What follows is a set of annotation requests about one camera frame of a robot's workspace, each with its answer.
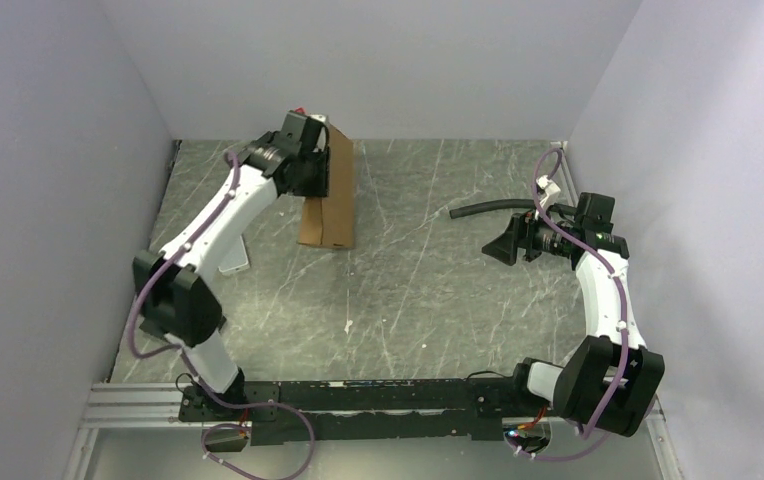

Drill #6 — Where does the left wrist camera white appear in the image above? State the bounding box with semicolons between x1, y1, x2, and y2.
294;107;330;128

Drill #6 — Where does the aluminium frame rail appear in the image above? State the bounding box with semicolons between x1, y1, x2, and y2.
80;383;182;429

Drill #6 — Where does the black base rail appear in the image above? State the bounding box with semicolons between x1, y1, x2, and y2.
178;377;546;446

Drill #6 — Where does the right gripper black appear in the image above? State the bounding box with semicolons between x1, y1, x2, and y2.
482;202;577;266

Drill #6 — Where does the black foam tube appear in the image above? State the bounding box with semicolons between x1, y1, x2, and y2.
449;199;576;219

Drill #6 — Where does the clear plastic lid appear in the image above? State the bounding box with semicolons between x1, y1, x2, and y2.
218;235;250;276

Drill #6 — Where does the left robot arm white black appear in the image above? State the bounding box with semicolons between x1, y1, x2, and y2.
126;110;331;420

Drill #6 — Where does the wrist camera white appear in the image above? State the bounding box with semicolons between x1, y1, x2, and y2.
535;175;561;212
294;107;330;128

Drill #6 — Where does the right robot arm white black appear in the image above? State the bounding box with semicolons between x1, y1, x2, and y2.
482;192;665;437

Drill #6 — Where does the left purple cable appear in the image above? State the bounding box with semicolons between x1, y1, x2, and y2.
123;150;318;480

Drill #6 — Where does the brown cardboard box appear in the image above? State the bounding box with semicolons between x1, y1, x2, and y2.
298;124;355;249

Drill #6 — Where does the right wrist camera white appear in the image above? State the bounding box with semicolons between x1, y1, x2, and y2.
535;175;561;212

